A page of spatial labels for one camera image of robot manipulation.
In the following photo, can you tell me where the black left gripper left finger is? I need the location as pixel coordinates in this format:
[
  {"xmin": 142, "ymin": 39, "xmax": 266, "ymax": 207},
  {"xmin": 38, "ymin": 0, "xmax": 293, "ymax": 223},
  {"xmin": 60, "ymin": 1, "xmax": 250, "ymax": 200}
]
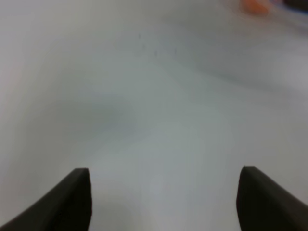
[{"xmin": 0, "ymin": 168, "xmax": 92, "ymax": 231}]

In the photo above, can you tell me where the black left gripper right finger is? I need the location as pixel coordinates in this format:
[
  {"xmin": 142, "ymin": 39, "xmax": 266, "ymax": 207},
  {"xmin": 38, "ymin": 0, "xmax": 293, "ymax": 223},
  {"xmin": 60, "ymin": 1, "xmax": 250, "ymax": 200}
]
[{"xmin": 236, "ymin": 166, "xmax": 308, "ymax": 231}]

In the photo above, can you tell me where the orange fruit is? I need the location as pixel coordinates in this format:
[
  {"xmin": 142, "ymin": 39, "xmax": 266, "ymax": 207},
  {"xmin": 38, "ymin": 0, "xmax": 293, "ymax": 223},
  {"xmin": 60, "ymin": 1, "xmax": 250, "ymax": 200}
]
[{"xmin": 239, "ymin": 0, "xmax": 269, "ymax": 15}]

